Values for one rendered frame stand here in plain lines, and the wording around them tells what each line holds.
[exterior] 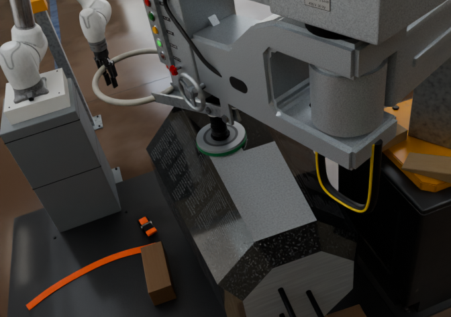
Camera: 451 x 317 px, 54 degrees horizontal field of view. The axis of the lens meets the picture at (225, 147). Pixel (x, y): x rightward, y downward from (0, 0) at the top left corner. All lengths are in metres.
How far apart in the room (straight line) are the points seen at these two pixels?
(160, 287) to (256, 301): 0.82
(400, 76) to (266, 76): 0.35
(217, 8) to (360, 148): 0.69
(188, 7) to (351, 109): 0.64
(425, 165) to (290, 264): 0.63
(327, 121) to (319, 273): 0.64
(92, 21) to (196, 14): 0.93
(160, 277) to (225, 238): 0.80
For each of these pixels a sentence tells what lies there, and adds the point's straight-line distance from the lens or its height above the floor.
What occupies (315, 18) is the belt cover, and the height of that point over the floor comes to 1.59.
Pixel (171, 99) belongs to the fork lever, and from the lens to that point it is 2.00.
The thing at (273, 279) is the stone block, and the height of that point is 0.71.
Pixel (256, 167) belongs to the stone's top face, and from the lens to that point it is 1.76.
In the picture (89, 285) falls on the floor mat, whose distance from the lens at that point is 2.67.
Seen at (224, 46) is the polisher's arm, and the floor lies 1.39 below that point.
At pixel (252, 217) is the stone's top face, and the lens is 1.59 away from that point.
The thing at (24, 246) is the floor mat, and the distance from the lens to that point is 3.07.
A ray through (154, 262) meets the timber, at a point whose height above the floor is 0.13.
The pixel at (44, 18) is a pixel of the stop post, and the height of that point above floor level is 0.95.
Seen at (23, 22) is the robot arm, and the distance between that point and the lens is 2.64.
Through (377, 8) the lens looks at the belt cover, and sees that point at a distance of 0.90.
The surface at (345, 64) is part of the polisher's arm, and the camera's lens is 1.04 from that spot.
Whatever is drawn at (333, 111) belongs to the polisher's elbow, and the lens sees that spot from 1.15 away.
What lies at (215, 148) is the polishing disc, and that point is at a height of 0.85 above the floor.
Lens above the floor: 2.01
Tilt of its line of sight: 39 degrees down
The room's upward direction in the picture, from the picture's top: 12 degrees counter-clockwise
